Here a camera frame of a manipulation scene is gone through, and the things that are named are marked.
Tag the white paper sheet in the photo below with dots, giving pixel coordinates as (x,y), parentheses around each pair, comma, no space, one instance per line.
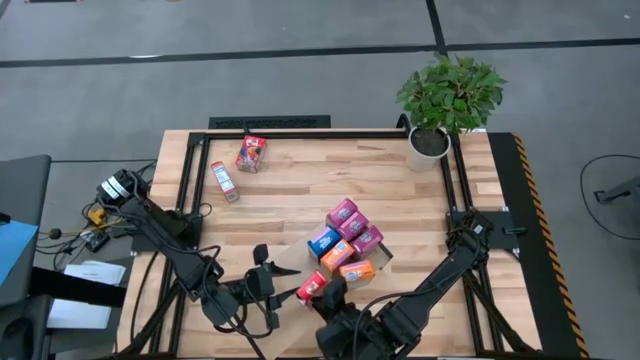
(80,315)
(95,272)

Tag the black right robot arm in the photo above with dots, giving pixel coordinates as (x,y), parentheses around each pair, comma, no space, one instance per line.
(425,295)

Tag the black ball knob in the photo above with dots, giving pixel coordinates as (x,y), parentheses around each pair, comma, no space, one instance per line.
(55,233)

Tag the black aluminium table frame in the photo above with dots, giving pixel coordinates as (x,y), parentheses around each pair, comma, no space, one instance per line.
(300,135)

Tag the green leafy plant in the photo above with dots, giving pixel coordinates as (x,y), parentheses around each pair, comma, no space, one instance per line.
(450,95)

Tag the black grille floor mat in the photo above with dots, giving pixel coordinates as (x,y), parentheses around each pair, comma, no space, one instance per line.
(270,122)

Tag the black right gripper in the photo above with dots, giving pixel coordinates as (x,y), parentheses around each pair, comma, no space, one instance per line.
(332,305)

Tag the black stand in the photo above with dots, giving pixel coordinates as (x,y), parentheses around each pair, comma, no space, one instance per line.
(75,290)

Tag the grey desk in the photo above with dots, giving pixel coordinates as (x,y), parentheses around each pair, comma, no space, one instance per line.
(25,190)

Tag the black power box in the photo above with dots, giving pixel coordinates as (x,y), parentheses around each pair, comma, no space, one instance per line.
(96,242)

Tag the blue panel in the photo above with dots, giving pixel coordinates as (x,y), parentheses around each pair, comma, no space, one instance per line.
(17,250)

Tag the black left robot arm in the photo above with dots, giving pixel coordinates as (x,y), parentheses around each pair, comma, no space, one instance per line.
(170,240)

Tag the black diagonal frame strut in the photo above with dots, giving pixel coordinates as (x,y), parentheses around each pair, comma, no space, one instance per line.
(502,315)
(151,320)

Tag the blue Frosted Flakes cereal box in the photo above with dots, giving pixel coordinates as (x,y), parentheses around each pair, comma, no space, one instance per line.
(323,243)

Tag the black clamp hook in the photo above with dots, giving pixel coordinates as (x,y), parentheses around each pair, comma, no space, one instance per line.
(404,117)

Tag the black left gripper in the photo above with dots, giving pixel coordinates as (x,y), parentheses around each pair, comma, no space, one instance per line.
(259,282)

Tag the white plant pot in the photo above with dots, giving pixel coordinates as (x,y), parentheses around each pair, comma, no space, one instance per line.
(425,152)

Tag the grey object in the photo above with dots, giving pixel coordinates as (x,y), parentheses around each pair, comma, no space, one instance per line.
(622,190)

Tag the orange Mini Wheats cereal box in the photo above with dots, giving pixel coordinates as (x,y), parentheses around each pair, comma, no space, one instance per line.
(337,255)
(357,272)

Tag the wooden shelf with black frame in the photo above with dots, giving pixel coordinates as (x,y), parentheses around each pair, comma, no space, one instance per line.
(295,320)

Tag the purple Raisin Bran cereal box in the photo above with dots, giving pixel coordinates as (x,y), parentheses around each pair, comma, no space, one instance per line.
(342,212)
(354,225)
(367,240)

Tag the red Froot Loops cereal box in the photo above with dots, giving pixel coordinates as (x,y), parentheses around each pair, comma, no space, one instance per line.
(225,181)
(250,153)
(311,287)

